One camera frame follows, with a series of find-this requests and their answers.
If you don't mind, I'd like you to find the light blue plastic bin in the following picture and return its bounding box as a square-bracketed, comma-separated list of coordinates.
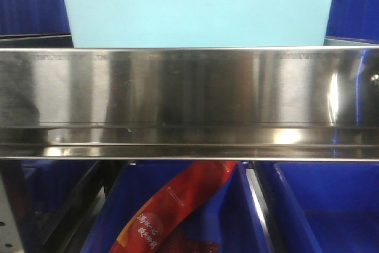
[64, 0, 332, 48]

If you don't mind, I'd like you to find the blue bin lower centre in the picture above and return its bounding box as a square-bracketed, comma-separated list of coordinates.
[80, 161, 271, 252]

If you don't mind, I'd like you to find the blue bin lower left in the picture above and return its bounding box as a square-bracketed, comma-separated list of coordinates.
[21, 159, 96, 214]

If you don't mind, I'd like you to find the blue bin lower right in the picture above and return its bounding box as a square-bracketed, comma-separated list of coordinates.
[256, 162, 378, 252]

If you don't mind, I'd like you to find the blue bin upper left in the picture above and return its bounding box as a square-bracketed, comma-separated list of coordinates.
[1, 0, 70, 36]

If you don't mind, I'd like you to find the blue bin upper right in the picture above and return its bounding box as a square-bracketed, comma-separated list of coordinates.
[326, 0, 378, 43]

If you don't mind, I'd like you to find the red snack package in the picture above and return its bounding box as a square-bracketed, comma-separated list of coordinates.
[110, 160, 237, 252]

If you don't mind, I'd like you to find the grey perforated shelf upright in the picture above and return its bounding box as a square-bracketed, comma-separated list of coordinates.
[1, 177, 24, 252]

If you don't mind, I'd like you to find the stainless steel shelf rail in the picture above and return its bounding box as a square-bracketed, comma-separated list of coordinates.
[1, 46, 378, 161]

